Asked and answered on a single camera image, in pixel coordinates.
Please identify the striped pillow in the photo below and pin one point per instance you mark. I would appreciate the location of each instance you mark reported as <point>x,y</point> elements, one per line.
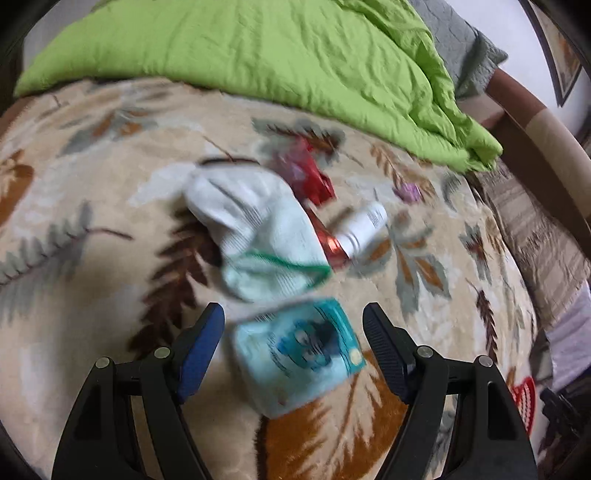
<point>540,240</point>

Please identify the grey quilted pillow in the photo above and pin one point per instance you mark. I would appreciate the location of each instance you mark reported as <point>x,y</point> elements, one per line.
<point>452,37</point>

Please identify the red plastic basket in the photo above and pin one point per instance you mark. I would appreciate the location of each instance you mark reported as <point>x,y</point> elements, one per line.
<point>524,397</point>

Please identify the blue tissue pack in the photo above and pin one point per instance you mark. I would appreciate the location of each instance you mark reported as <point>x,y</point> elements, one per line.
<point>295,355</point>

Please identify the white sock green trim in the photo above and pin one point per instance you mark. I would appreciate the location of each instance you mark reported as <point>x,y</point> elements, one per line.
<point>258,221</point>

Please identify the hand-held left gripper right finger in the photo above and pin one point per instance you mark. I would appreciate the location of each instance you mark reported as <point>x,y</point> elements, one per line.
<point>388,346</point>

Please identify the green quilt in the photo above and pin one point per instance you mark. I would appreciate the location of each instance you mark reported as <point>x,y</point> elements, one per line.
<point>231,55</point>

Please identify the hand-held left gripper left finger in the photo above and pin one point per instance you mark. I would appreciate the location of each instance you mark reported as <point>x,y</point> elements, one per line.
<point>198,355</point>

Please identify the red snack wrapper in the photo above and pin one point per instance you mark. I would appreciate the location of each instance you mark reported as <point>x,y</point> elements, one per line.
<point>314,180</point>

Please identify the dark framed wall picture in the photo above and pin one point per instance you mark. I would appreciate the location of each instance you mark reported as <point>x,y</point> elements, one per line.
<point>561,60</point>

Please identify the white plastic bottle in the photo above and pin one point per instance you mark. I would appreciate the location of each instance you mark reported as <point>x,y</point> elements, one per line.
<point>364,226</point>

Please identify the lilac tablecloth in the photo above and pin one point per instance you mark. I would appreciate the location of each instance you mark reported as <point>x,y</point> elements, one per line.
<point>568,337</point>

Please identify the brown sofa armrest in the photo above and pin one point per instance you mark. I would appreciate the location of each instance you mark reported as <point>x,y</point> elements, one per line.
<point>531,115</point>

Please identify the leaf printed blanket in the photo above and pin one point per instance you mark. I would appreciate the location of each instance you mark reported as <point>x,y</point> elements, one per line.
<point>92,161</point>

